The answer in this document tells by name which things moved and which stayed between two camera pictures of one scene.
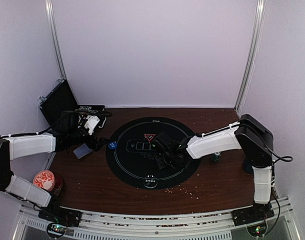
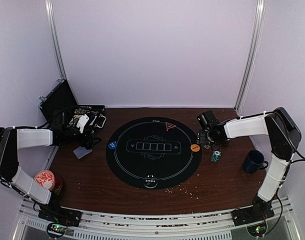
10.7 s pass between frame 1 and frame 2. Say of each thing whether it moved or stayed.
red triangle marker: moved
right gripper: moved
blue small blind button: stayed
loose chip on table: stayed
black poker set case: stayed
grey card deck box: stayed
